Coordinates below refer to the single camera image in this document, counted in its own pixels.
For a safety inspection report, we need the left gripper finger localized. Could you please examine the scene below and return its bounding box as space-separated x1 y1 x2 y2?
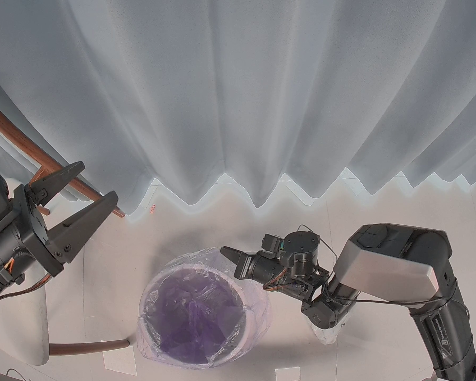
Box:
48 191 119 268
25 161 85 209

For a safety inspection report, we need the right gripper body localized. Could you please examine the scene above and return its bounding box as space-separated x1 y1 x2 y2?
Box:
234 250 289 289

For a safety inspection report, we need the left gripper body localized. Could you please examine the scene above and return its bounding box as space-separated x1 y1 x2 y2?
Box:
0 184 65 293

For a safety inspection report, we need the purple plastic bag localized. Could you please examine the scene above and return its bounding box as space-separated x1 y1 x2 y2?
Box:
137 246 272 370

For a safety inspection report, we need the white plastic wrapper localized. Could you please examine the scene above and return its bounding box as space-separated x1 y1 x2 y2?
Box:
311 316 347 345

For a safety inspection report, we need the white trash bin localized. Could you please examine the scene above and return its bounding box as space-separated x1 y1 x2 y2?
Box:
139 262 254 368

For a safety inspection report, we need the white wooden chair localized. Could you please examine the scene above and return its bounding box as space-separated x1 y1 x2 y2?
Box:
0 94 129 366

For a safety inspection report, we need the pale blue curtain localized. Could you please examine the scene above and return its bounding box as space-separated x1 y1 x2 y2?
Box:
0 0 476 217

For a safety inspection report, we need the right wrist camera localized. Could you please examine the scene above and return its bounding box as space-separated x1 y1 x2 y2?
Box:
261 233 285 259

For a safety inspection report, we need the black cable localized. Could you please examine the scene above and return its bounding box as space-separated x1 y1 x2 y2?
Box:
297 225 338 259

